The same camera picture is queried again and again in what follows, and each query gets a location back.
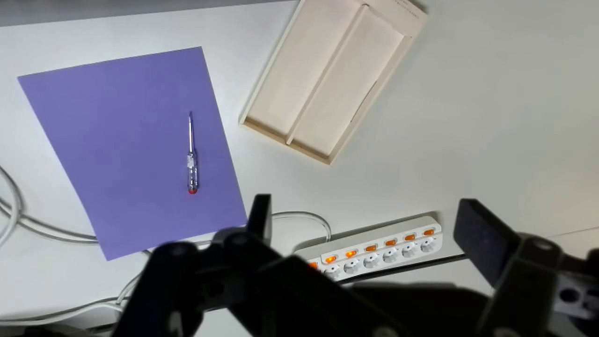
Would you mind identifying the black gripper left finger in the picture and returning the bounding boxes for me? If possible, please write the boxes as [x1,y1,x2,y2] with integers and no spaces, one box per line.
[248,195,272,244]

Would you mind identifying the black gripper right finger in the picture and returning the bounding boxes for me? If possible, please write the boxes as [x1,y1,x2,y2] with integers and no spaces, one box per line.
[453,199,519,287]

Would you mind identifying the beige wooden tray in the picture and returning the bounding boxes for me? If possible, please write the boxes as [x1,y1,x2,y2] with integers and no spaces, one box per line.
[240,0,427,165]

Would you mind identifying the white power strip orange switches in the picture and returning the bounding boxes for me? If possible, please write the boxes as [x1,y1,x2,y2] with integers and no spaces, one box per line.
[294,216,444,283]

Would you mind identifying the white cable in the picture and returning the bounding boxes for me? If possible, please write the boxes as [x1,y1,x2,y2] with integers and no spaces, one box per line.
[0,165,334,328]

